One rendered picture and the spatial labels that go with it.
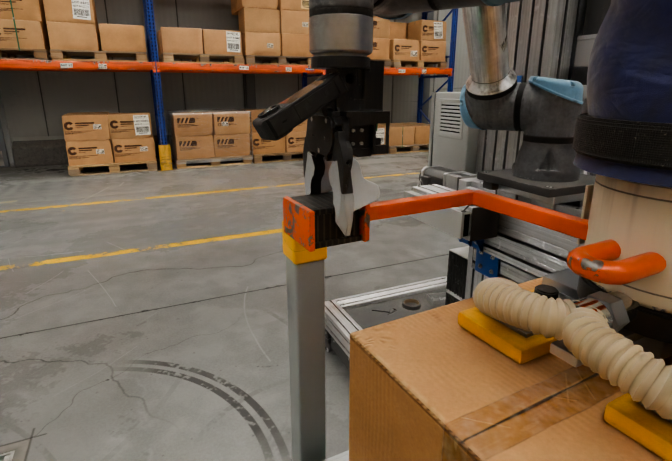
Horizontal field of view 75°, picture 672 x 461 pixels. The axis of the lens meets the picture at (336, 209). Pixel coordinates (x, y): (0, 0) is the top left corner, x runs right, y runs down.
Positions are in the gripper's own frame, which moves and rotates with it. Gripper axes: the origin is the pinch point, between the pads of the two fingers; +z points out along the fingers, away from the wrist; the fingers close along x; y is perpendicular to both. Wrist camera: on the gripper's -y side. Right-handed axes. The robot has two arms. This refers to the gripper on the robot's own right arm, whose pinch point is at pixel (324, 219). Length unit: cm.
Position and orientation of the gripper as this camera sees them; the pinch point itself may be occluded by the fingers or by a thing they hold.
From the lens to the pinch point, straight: 57.0
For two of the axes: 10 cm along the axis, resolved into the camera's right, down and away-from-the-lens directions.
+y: 8.8, -1.2, 4.5
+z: -0.1, 9.6, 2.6
